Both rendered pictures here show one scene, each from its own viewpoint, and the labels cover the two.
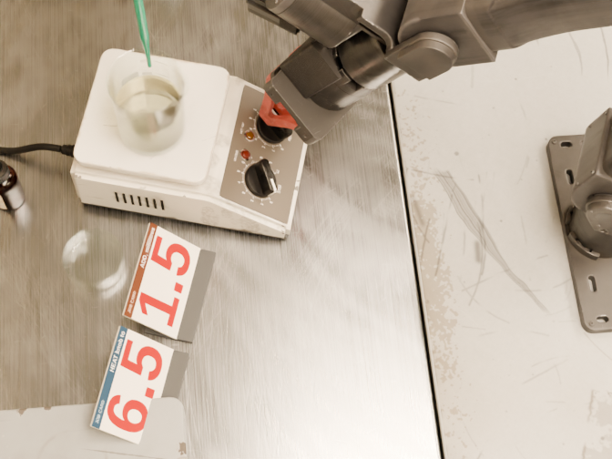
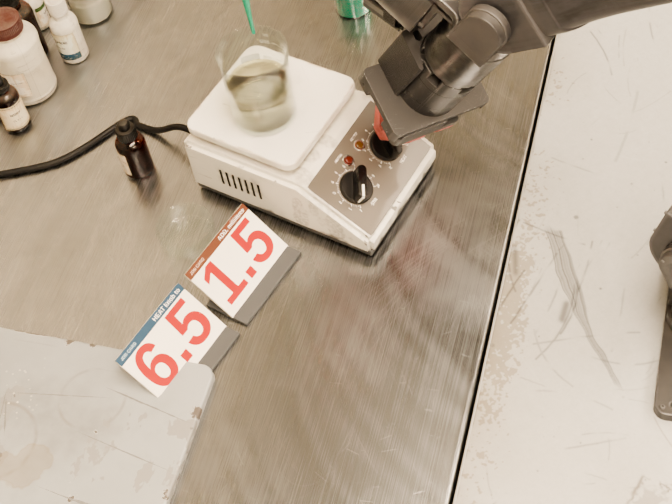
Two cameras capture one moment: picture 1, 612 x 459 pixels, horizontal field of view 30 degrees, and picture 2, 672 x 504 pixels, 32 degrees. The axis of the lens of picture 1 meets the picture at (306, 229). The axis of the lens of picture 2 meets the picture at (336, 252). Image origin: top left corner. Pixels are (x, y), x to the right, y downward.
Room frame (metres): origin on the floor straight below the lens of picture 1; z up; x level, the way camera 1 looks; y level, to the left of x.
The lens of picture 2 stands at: (-0.12, -0.31, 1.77)
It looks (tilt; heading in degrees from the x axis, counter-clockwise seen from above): 54 degrees down; 34
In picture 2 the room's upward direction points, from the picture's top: 10 degrees counter-clockwise
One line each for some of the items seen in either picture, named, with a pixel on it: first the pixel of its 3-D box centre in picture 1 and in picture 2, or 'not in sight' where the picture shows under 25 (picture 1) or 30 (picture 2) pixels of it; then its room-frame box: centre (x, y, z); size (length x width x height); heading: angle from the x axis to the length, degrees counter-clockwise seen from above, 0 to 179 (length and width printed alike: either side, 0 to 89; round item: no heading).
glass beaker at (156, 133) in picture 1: (152, 106); (261, 85); (0.48, 0.14, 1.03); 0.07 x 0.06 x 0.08; 84
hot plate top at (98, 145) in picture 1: (153, 116); (271, 105); (0.49, 0.15, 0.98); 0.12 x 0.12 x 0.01; 86
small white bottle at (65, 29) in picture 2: not in sight; (64, 27); (0.55, 0.43, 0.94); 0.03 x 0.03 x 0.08
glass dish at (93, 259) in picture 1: (94, 260); (186, 231); (0.38, 0.19, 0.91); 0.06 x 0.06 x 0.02
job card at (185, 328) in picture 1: (170, 282); (243, 263); (0.36, 0.12, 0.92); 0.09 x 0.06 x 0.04; 174
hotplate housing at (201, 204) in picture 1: (184, 143); (301, 145); (0.49, 0.12, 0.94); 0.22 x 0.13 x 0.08; 86
